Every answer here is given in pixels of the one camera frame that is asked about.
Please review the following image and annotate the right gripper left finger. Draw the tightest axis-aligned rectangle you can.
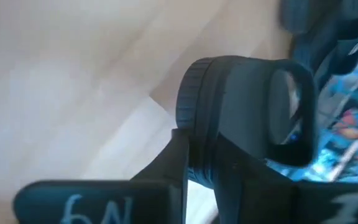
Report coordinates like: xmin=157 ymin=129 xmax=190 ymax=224
xmin=12 ymin=128 xmax=190 ymax=224

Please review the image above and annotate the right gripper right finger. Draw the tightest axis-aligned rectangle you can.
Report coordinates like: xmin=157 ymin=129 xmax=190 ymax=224
xmin=212 ymin=133 xmax=358 ymax=224

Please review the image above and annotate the black slide sandal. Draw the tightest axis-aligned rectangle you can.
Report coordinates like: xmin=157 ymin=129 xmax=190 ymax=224
xmin=175 ymin=55 xmax=319 ymax=190

